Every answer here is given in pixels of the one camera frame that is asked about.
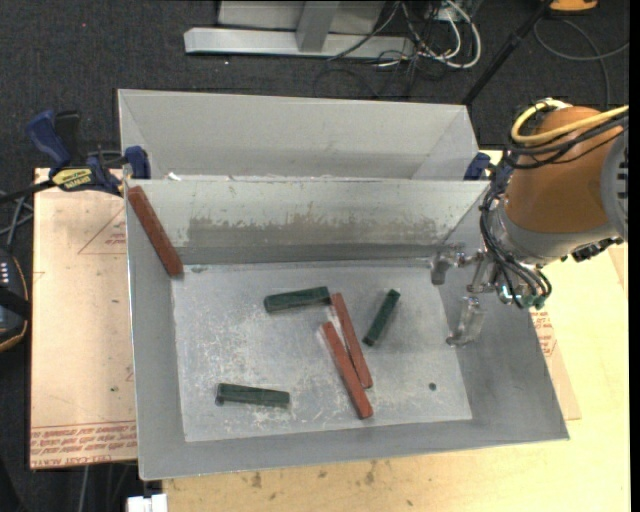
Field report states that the dark green flat block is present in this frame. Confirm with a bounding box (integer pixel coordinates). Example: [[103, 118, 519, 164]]
[[214, 382, 292, 409], [361, 288, 402, 348], [263, 285, 333, 315]]

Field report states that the red-brown flat block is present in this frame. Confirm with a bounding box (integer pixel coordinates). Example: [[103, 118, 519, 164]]
[[127, 185, 185, 277], [319, 321, 375, 421], [329, 292, 375, 390]]

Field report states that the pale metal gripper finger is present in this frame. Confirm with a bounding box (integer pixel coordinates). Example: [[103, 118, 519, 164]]
[[445, 283, 487, 348], [429, 243, 467, 287]]

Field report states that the grey metal bin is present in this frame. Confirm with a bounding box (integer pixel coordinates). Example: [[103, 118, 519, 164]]
[[117, 88, 571, 482]]

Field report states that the black cylinder on white bracket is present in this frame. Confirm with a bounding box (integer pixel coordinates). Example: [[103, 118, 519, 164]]
[[571, 238, 625, 264]]

